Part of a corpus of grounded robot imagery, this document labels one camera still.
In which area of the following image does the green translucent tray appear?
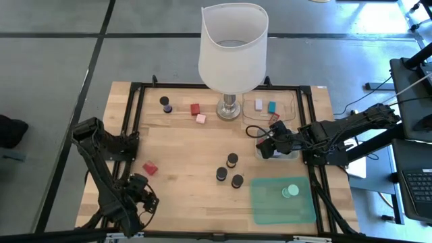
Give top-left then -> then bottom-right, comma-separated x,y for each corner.
250,176 -> 317,226

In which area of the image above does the small clear container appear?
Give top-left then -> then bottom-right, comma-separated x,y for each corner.
254,129 -> 300,162

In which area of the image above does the black computer mouse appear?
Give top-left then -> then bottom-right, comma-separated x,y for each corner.
413,113 -> 432,133

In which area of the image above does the mint green hourglass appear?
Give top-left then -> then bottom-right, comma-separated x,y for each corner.
281,184 -> 300,199

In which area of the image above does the black aluminium table frame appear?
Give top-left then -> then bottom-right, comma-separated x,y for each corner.
76,76 -> 360,237

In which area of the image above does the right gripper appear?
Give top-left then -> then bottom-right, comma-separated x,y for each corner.
256,120 -> 304,160

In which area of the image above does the white box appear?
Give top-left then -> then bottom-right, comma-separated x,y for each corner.
344,137 -> 368,180

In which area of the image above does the black hourglass purple sand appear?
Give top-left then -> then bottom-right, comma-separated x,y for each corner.
159,96 -> 173,114

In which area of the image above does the black hourglass blue sand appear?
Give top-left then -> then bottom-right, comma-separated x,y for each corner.
215,166 -> 229,182

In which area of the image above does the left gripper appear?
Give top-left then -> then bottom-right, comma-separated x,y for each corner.
126,173 -> 160,219

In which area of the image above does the grey chair leg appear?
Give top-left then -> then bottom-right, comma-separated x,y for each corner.
0,148 -> 27,163

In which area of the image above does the black side stand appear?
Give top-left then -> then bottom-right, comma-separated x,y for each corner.
347,42 -> 432,163

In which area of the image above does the grey floor bar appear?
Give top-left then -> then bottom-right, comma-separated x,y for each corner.
364,82 -> 396,91

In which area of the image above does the person's foot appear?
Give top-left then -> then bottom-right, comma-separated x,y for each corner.
0,113 -> 30,150

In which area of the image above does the black hourglass red sand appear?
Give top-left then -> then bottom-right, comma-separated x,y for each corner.
231,173 -> 244,190

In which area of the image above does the table lamp white shade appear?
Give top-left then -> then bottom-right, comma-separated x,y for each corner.
198,2 -> 270,122

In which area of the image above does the black front crossbar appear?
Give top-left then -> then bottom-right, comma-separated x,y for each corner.
0,227 -> 432,243

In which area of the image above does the clear plastic tray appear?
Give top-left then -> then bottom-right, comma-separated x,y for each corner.
241,88 -> 298,128

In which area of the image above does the black laptop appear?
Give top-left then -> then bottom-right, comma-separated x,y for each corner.
392,137 -> 432,224

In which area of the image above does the black hourglass orange sand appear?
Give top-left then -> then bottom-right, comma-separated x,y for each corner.
225,152 -> 240,169

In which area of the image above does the black floor cable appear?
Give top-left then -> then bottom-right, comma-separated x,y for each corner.
333,76 -> 394,116

